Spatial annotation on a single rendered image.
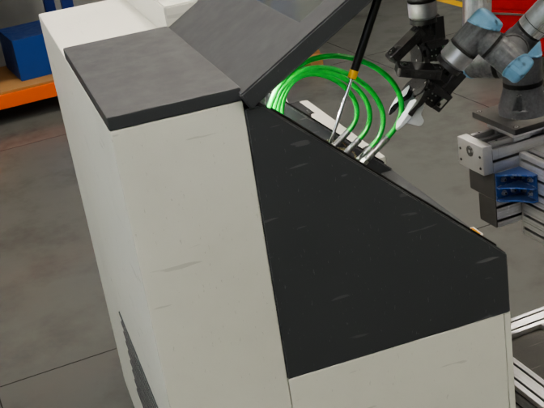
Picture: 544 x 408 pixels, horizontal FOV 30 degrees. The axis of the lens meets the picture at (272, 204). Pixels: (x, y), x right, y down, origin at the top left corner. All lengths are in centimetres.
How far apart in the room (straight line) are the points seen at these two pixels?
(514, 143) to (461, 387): 82
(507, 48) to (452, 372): 80
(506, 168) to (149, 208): 131
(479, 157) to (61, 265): 265
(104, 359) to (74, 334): 29
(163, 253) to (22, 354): 231
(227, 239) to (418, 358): 60
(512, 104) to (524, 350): 88
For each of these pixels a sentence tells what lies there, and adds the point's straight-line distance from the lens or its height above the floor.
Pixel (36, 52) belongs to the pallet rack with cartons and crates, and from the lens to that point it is 777.
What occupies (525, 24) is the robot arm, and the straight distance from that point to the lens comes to 266.
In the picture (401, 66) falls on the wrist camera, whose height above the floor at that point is 136.
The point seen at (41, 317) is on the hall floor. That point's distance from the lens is 467.
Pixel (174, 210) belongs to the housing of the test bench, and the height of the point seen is 127.
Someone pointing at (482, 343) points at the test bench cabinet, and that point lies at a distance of 256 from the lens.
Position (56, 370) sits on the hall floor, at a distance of 423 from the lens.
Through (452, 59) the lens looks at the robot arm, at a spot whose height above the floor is 137.
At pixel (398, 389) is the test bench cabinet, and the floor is 67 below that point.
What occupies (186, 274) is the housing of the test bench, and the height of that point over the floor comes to 112.
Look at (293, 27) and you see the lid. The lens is 217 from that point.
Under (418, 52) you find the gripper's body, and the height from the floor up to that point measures 135.
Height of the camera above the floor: 208
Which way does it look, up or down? 23 degrees down
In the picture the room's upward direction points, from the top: 9 degrees counter-clockwise
